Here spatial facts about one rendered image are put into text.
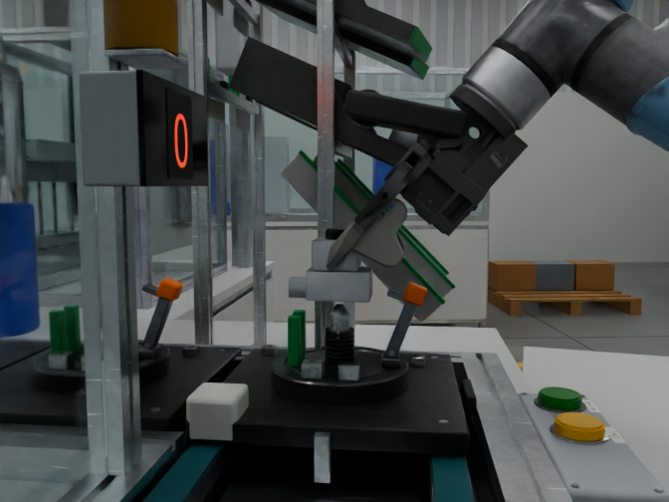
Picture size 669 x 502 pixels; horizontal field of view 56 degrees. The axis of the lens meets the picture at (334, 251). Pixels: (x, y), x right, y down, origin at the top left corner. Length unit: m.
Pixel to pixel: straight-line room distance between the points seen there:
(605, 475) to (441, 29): 9.16
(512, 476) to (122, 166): 0.34
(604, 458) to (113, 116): 0.43
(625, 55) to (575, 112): 9.41
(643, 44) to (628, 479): 0.34
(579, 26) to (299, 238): 4.03
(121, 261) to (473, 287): 4.37
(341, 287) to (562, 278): 5.87
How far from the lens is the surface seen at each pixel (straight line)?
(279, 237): 4.55
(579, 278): 6.52
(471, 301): 4.78
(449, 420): 0.56
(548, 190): 9.80
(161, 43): 0.46
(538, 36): 0.61
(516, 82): 0.60
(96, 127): 0.42
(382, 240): 0.59
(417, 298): 0.62
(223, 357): 0.75
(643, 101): 0.58
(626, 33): 0.60
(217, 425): 0.56
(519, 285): 6.30
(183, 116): 0.47
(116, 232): 0.47
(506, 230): 9.62
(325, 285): 0.61
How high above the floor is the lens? 1.17
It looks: 6 degrees down
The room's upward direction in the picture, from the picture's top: straight up
